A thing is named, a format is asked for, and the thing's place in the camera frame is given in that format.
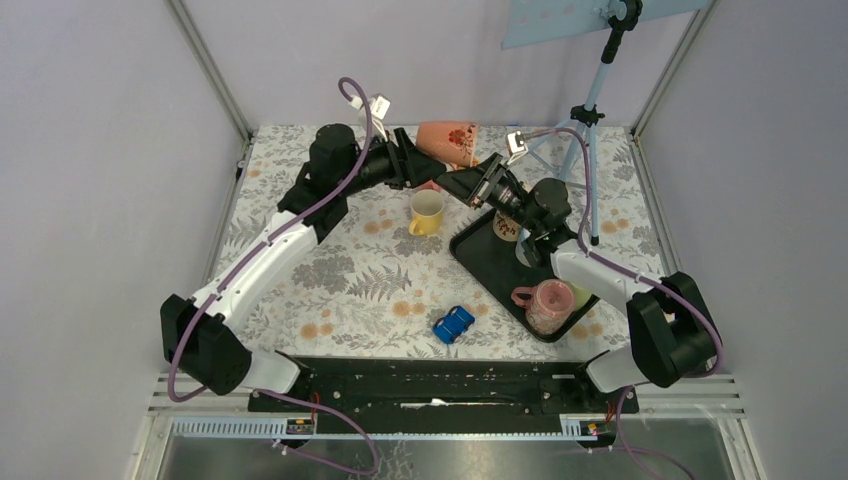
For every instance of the large pink speckled mug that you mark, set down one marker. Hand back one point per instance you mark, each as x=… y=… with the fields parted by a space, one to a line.
x=547 y=305

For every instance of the black plastic tray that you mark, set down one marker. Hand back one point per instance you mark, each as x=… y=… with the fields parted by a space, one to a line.
x=493 y=263

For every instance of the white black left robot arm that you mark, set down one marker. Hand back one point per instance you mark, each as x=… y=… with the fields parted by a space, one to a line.
x=199 y=333

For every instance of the terracotta floral mug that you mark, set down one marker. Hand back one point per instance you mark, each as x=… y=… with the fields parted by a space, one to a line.
x=450 y=142

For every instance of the beige patterned tall mug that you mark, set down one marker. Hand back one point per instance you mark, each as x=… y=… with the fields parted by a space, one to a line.
x=505 y=228

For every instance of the floral patterned table mat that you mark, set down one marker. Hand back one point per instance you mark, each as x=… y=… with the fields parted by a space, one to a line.
x=372 y=289

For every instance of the light blue tripod stand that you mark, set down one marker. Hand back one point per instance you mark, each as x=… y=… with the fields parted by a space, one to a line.
x=586 y=112

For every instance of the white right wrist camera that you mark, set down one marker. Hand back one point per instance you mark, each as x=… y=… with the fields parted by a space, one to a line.
x=516 y=145

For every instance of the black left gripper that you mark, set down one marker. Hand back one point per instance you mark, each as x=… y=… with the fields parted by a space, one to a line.
x=418 y=166

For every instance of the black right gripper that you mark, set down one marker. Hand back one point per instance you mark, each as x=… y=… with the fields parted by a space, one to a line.
x=476 y=184

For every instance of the light blue mug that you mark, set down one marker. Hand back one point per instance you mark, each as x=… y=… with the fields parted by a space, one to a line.
x=524 y=254

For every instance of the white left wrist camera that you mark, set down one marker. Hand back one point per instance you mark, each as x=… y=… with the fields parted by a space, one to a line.
x=378 y=107

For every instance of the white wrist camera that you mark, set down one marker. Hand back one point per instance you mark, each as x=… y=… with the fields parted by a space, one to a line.
x=378 y=107
x=516 y=145

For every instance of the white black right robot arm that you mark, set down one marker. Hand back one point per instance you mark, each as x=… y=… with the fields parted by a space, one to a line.
x=670 y=328

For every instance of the light blue perforated board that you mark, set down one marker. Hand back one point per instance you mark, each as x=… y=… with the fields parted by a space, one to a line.
x=537 y=21

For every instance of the white slotted cable duct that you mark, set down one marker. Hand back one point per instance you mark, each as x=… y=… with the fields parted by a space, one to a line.
x=557 y=427

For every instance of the yellow ceramic mug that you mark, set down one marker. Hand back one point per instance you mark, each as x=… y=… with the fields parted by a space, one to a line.
x=427 y=211

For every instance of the pink ceramic mug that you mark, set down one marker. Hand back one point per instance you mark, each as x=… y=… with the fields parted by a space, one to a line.
x=430 y=185

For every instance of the blue toy car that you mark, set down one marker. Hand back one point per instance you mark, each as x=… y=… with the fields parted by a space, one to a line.
x=453 y=324

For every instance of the light green mug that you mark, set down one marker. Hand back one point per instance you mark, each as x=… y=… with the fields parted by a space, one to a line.
x=580 y=294

